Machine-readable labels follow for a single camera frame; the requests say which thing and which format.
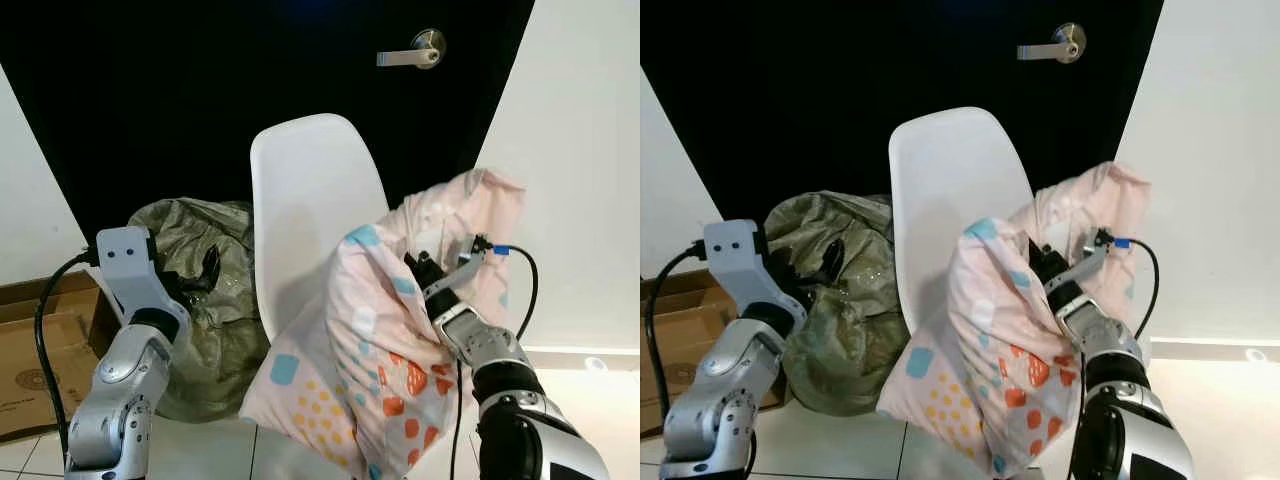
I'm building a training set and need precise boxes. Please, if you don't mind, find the peach pillow with orange squares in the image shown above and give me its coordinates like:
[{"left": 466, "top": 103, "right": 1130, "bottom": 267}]
[
  {"left": 878, "top": 160, "right": 1153, "bottom": 479},
  {"left": 240, "top": 168, "right": 528, "bottom": 480}
]

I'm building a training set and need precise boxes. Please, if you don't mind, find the white plastic chair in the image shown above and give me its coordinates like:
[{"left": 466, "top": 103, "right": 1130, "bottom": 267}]
[
  {"left": 888, "top": 107, "right": 1036, "bottom": 336},
  {"left": 250, "top": 113, "right": 391, "bottom": 346}
]

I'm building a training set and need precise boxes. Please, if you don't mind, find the green plastic sack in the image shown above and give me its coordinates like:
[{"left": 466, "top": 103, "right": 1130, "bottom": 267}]
[
  {"left": 128, "top": 198, "right": 271, "bottom": 423},
  {"left": 765, "top": 192, "right": 911, "bottom": 416}
]

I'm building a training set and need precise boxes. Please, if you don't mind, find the brown cardboard box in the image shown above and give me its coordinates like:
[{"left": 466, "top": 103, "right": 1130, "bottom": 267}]
[
  {"left": 640, "top": 270, "right": 791, "bottom": 439},
  {"left": 0, "top": 270, "right": 131, "bottom": 441}
]

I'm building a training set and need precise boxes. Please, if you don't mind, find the black door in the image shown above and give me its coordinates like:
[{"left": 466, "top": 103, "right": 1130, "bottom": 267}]
[
  {"left": 640, "top": 0, "right": 1166, "bottom": 236},
  {"left": 0, "top": 0, "right": 536, "bottom": 246}
]

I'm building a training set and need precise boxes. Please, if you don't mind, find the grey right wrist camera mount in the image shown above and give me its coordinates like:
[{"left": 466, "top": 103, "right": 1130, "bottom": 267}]
[
  {"left": 425, "top": 240, "right": 491, "bottom": 301},
  {"left": 1045, "top": 233, "right": 1113, "bottom": 291}
]

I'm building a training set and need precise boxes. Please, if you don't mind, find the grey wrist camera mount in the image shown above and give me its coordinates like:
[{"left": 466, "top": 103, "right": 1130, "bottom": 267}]
[
  {"left": 95, "top": 226, "right": 191, "bottom": 326},
  {"left": 425, "top": 240, "right": 491, "bottom": 301},
  {"left": 1045, "top": 233, "right": 1113, "bottom": 291},
  {"left": 703, "top": 220, "right": 806, "bottom": 321}
]

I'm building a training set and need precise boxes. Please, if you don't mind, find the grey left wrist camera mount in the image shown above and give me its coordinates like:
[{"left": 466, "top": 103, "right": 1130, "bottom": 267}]
[
  {"left": 95, "top": 226, "right": 191, "bottom": 326},
  {"left": 703, "top": 220, "right": 806, "bottom": 321}
]

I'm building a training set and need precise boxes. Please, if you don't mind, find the silver door lever handle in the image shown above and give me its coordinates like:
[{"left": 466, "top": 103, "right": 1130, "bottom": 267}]
[
  {"left": 1017, "top": 22, "right": 1088, "bottom": 65},
  {"left": 377, "top": 28, "right": 447, "bottom": 71}
]

